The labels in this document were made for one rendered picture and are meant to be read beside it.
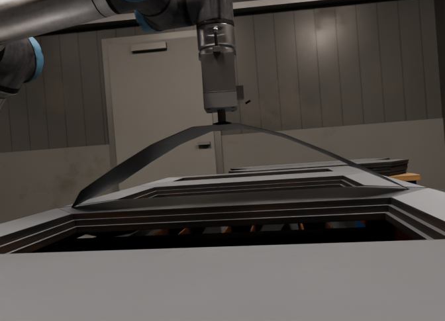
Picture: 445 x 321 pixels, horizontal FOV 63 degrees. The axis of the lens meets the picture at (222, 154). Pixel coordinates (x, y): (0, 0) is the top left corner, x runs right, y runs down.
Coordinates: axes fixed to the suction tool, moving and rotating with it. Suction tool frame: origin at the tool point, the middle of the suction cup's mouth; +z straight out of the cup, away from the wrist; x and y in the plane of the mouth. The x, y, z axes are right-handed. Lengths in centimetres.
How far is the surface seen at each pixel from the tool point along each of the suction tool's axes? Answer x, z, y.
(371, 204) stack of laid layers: -23.6, 13.9, -12.4
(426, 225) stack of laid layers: -23.8, 13.9, -28.4
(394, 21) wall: -169, -110, 282
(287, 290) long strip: -4.2, 12.8, -47.9
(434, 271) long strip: -15, 13, -46
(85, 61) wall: 140, -98, 296
